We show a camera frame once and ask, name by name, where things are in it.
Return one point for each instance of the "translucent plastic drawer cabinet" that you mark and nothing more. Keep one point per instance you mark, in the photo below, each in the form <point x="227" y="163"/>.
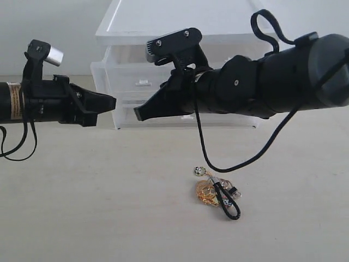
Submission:
<point x="136" y="33"/>

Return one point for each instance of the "keychain with black strap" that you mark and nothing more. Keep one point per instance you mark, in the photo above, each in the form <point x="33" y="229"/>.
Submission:
<point x="217" y="192"/>

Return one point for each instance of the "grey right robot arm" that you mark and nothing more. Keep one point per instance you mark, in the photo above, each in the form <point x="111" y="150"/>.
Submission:
<point x="259" y="88"/>

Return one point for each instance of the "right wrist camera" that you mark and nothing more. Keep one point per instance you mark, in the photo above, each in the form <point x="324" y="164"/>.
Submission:
<point x="182" y="48"/>

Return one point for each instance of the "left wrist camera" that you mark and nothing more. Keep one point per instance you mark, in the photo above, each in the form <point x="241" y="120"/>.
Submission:
<point x="37" y="53"/>

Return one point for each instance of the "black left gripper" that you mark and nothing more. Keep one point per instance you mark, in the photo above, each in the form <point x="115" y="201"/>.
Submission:
<point x="56" y="100"/>

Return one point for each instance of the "small drawer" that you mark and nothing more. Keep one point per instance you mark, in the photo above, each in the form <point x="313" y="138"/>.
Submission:
<point x="124" y="68"/>
<point x="218" y="54"/>

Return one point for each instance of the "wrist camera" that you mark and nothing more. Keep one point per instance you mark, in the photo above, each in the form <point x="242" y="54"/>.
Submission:
<point x="37" y="53"/>
<point x="182" y="48"/>

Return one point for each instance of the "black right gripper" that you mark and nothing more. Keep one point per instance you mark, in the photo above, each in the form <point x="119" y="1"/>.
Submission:
<point x="231" y="89"/>

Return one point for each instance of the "bottom wide drawer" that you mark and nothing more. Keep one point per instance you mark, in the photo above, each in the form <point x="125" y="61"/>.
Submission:
<point x="124" y="117"/>

